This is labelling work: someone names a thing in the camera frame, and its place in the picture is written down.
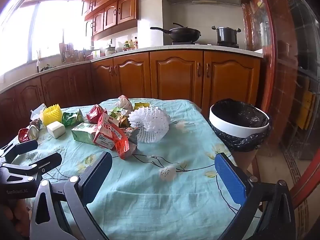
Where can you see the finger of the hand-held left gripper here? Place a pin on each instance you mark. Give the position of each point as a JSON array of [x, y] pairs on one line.
[[25, 146], [48, 162]]

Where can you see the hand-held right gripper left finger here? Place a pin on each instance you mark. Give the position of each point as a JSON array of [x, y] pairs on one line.
[[98, 172]]

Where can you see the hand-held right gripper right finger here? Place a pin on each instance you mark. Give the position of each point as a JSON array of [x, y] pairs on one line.
[[230, 180]]

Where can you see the white foam block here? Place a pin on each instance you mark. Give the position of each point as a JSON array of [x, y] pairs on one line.
[[56, 129]]

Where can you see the white rimmed trash bin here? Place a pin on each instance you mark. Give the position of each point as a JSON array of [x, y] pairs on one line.
[[237, 126]]

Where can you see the white bin with black bag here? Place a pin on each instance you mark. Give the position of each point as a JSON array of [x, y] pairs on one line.
[[240, 112]]

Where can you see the person's left hand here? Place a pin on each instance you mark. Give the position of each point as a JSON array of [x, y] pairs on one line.
[[16, 216]]

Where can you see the crushed red drink can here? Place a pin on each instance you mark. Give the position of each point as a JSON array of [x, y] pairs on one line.
[[23, 135]]

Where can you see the crumpled silver wrapper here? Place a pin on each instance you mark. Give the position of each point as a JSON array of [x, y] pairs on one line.
[[35, 123]]

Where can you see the red and white carton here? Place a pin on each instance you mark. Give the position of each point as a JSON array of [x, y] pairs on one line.
[[103, 137]]

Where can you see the clear plastic bag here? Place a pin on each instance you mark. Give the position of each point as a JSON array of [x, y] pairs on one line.
[[37, 112]]

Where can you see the red snack bag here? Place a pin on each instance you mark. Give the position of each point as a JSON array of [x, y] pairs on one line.
[[122, 143]]

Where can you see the small green packet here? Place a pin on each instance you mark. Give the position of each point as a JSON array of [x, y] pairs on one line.
[[83, 133]]

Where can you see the yellow foam fruit net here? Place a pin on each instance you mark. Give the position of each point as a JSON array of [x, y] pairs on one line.
[[52, 115]]

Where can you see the crushed green drink can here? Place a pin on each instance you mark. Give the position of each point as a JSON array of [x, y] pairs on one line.
[[70, 118]]

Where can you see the crumpled red snack wrapper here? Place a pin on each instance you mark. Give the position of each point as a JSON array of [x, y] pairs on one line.
[[95, 113]]

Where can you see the crumpled green snack wrapper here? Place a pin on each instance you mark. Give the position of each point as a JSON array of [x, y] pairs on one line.
[[116, 115]]

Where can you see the white foam fruit net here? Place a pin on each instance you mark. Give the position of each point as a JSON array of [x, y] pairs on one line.
[[152, 122]]

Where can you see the crumpled white paper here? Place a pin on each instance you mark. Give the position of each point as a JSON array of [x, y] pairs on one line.
[[123, 102]]

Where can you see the yellow wrapper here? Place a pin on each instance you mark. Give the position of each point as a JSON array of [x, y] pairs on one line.
[[141, 105]]

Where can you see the knife rack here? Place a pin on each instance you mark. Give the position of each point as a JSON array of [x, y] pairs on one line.
[[66, 52]]

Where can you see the wooden lower cabinets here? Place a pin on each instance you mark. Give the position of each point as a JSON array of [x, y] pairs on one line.
[[172, 77]]

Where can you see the wooden cabinets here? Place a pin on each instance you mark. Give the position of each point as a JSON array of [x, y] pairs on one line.
[[172, 77], [117, 10]]

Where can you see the white cup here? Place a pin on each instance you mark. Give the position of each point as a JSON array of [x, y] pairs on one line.
[[96, 53]]

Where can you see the kitchen window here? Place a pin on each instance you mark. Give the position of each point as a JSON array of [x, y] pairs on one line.
[[50, 30]]

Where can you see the white lidded jar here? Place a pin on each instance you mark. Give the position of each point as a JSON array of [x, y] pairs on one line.
[[110, 50]]

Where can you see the yellow capped bottle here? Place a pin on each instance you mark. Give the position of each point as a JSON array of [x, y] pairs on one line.
[[126, 46], [131, 44]]

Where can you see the dark sauce bottle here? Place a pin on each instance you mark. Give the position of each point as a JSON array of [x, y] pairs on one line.
[[136, 43]]

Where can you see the white kitchen countertop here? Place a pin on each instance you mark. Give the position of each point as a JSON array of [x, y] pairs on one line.
[[155, 48]]

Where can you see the gas stove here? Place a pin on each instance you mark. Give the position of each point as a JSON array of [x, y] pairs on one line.
[[205, 44]]

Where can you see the steel cooking pot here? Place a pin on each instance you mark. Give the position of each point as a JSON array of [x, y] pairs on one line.
[[226, 35]]

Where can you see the black wok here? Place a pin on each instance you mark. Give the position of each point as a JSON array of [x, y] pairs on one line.
[[185, 33]]

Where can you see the wooden upper cabinets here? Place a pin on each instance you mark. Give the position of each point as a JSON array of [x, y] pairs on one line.
[[117, 10]]

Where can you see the wooden door frame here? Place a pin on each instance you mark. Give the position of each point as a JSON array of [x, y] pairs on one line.
[[271, 55]]

